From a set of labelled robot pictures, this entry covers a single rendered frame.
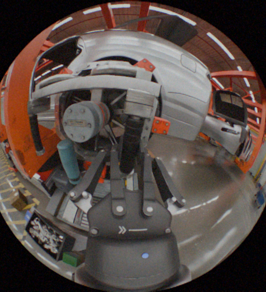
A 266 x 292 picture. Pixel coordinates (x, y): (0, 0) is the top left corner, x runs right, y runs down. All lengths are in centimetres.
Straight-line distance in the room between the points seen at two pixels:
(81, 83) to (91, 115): 10
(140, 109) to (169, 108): 55
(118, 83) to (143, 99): 7
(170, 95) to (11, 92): 100
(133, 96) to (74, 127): 21
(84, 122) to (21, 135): 47
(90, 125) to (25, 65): 59
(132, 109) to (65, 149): 33
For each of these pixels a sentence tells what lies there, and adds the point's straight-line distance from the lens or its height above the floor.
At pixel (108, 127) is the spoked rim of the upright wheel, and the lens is 51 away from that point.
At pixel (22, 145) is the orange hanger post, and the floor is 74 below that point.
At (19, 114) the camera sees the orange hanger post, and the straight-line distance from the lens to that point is 61.
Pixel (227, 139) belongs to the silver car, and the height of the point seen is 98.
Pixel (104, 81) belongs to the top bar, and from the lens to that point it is 19.
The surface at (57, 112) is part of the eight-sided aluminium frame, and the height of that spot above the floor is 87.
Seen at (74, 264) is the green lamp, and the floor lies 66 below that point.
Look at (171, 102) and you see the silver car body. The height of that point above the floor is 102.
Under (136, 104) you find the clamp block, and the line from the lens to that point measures 15.
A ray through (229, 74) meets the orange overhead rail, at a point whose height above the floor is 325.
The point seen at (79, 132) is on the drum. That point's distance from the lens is 28.
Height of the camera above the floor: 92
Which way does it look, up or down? 28 degrees down
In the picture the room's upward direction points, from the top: 12 degrees clockwise
